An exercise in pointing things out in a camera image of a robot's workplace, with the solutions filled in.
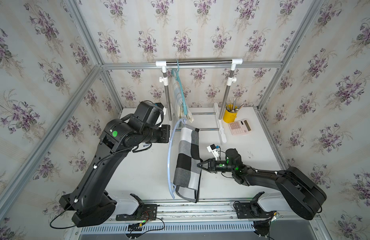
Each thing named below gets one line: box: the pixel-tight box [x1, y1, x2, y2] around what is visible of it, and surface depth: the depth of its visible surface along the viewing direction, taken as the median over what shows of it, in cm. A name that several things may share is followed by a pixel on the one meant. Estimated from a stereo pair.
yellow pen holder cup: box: [223, 104, 238, 124], surface depth 110 cm
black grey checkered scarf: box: [173, 124, 203, 203], surface depth 75 cm
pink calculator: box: [228, 119, 252, 136], surface depth 108 cm
